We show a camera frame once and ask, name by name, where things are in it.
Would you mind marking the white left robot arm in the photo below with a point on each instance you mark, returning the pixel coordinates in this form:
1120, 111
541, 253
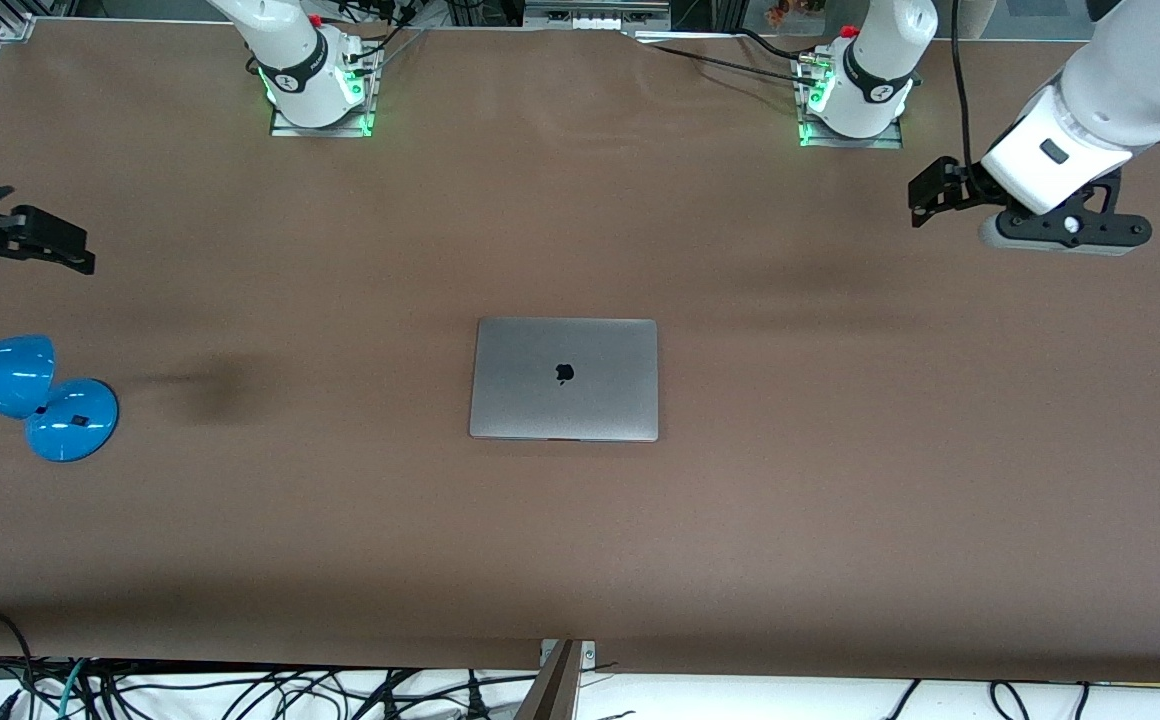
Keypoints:
1120, 90

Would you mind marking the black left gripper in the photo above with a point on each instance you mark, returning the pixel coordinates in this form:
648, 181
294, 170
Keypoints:
969, 183

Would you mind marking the grey socket box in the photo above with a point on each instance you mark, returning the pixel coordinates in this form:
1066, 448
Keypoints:
595, 15

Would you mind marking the blue desk lamp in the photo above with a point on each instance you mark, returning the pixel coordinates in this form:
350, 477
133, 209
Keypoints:
65, 420

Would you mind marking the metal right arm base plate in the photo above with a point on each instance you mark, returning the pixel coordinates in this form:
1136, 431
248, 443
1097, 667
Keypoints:
285, 128

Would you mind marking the aluminium frame post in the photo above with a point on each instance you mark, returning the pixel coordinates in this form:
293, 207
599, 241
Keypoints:
552, 690

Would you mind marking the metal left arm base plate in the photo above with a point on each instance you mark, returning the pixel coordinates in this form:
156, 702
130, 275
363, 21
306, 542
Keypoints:
815, 140

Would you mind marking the small colourful object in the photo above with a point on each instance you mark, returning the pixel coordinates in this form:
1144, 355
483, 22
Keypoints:
795, 10

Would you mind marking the silver grey laptop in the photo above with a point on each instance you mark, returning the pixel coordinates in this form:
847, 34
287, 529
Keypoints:
540, 400

